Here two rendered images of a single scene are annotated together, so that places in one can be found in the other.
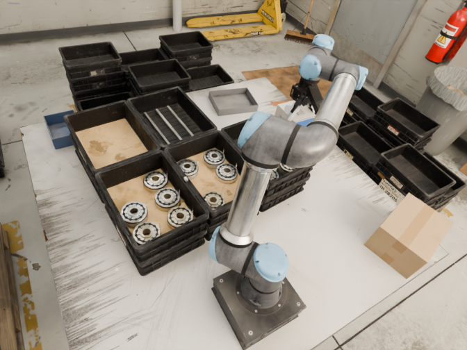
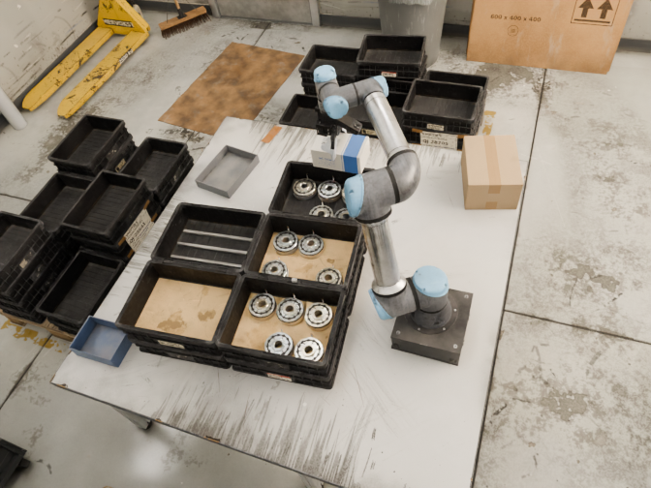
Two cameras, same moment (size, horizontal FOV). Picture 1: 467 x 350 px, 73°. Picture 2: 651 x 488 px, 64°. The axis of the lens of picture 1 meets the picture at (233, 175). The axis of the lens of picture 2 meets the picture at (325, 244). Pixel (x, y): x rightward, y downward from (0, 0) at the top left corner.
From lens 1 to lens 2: 77 cm
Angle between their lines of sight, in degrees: 16
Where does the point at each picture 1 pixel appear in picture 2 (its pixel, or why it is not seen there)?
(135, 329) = (370, 427)
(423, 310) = (539, 221)
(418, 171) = (443, 100)
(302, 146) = (405, 181)
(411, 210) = (479, 150)
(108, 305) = (330, 432)
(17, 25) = not seen: outside the picture
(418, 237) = (502, 169)
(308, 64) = (335, 106)
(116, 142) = (181, 305)
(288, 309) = (463, 306)
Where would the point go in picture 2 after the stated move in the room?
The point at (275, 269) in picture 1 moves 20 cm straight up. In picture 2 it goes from (440, 283) to (444, 248)
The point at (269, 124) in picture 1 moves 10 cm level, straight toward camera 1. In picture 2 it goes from (369, 184) to (387, 206)
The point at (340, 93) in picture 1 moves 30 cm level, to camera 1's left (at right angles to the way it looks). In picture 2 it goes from (386, 115) to (304, 159)
